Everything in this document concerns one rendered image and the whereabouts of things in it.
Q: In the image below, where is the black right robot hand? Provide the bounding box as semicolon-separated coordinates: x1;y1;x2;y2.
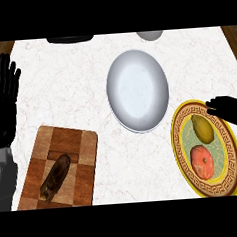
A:
204;94;237;134

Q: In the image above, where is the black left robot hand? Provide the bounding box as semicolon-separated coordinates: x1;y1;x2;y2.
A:
0;51;27;150

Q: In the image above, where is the yellow lemon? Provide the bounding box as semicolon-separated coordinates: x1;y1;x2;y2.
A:
190;113;215;145

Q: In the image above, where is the yellow patterned plate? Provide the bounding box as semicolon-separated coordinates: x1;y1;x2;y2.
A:
168;96;237;201

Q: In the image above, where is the white bowl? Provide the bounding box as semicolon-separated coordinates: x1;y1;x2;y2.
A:
103;47;172;136

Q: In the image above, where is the red tomato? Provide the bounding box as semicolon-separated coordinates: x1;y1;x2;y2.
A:
189;144;217;182

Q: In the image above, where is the checkered wooden cutting board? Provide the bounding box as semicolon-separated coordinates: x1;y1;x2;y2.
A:
11;121;103;212

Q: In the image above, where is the black rounded object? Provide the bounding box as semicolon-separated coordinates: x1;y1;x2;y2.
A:
46;34;95;46

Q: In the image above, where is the grey rounded object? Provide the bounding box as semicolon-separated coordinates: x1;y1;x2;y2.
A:
136;29;165;43

